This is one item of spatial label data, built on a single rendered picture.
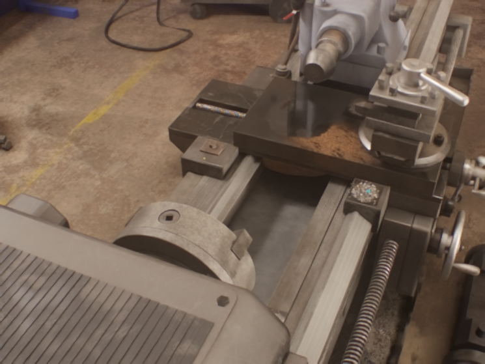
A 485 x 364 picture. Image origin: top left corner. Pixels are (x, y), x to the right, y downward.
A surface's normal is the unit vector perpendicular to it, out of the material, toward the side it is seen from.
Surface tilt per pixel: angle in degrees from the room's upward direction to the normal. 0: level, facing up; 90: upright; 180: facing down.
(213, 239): 33
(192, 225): 13
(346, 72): 90
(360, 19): 90
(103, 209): 0
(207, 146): 0
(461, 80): 0
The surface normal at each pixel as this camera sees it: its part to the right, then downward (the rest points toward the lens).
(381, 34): -0.39, 0.60
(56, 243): 0.00, -0.76
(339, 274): 0.54, -0.47
